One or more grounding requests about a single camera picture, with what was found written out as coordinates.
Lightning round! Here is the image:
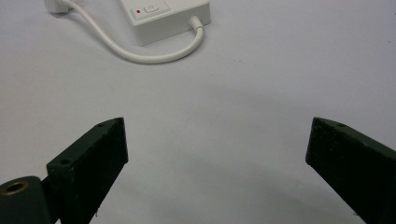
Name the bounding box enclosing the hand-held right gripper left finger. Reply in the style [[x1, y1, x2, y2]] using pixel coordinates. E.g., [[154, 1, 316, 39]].
[[46, 117, 130, 224]]

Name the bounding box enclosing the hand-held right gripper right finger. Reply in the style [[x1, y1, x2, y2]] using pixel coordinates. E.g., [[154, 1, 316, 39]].
[[304, 117, 396, 224]]

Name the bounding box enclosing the white plug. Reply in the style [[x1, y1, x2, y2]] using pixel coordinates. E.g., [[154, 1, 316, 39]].
[[44, 0, 76, 15]]

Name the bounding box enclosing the white power strip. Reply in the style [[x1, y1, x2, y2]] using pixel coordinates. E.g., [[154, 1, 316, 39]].
[[118, 0, 212, 47]]

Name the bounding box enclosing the white power strip cable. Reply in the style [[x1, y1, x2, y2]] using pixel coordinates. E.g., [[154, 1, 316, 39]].
[[62, 0, 205, 65]]

